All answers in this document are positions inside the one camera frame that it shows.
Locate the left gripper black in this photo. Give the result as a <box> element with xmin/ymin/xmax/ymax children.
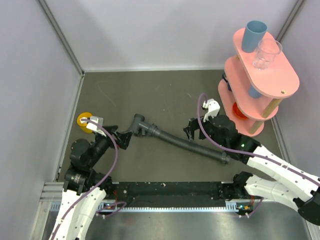
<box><xmin>87</xmin><ymin>124</ymin><xmax>134</xmax><ymax>167</ymax></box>

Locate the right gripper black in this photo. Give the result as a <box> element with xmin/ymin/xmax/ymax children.
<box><xmin>183</xmin><ymin>111</ymin><xmax>228</xmax><ymax>149</ymax></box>

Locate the black corrugated hose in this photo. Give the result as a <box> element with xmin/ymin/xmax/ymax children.
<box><xmin>153</xmin><ymin>126</ymin><xmax>231</xmax><ymax>165</ymax></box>

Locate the grey plastic pipe fitting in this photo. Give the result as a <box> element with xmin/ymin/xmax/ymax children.
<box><xmin>127</xmin><ymin>113</ymin><xmax>158</xmax><ymax>137</ymax></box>

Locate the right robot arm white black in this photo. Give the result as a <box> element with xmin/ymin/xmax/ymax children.
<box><xmin>183</xmin><ymin>115</ymin><xmax>320</xmax><ymax>226</ymax></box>

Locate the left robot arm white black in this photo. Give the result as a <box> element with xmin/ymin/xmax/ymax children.
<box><xmin>49</xmin><ymin>125</ymin><xmax>132</xmax><ymax>240</ymax></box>

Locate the yellow plastic cup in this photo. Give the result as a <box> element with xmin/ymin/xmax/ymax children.
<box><xmin>76</xmin><ymin>112</ymin><xmax>93</xmax><ymax>134</ymax></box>

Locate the orange bowl bottom tier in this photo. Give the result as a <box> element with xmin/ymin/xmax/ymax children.
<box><xmin>232</xmin><ymin>102</ymin><xmax>248</xmax><ymax>120</ymax></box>

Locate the dark blue cup behind shelf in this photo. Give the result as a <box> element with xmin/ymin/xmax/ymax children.
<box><xmin>222</xmin><ymin>72</ymin><xmax>232</xmax><ymax>92</ymax></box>

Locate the pink three-tier shelf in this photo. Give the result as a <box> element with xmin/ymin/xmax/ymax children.
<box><xmin>218</xmin><ymin>28</ymin><xmax>300</xmax><ymax>137</ymax></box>

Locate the blue cup middle tier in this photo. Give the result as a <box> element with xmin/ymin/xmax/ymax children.
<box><xmin>248</xmin><ymin>85</ymin><xmax>262</xmax><ymax>99</ymax></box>

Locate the clear glass cup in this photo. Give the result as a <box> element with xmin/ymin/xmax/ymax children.
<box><xmin>252</xmin><ymin>38</ymin><xmax>283</xmax><ymax>70</ymax></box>

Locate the blue cup on top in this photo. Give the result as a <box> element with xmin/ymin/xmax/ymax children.
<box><xmin>241</xmin><ymin>20</ymin><xmax>268</xmax><ymax>53</ymax></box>

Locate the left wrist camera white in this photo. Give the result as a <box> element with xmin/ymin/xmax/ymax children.
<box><xmin>86</xmin><ymin>116</ymin><xmax>107</xmax><ymax>137</ymax></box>

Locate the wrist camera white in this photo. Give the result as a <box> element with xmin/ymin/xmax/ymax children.
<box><xmin>86</xmin><ymin>116</ymin><xmax>107</xmax><ymax>137</ymax></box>
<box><xmin>202</xmin><ymin>98</ymin><xmax>221</xmax><ymax>123</ymax></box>

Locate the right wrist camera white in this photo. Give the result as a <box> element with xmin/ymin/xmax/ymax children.
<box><xmin>202</xmin><ymin>98</ymin><xmax>221</xmax><ymax>123</ymax></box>

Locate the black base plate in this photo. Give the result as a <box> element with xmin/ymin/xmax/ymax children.
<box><xmin>115</xmin><ymin>181</ymin><xmax>233</xmax><ymax>208</ymax></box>

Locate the grey slotted cable duct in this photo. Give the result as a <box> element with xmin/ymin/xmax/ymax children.
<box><xmin>49</xmin><ymin>202</ymin><xmax>253</xmax><ymax>213</ymax></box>

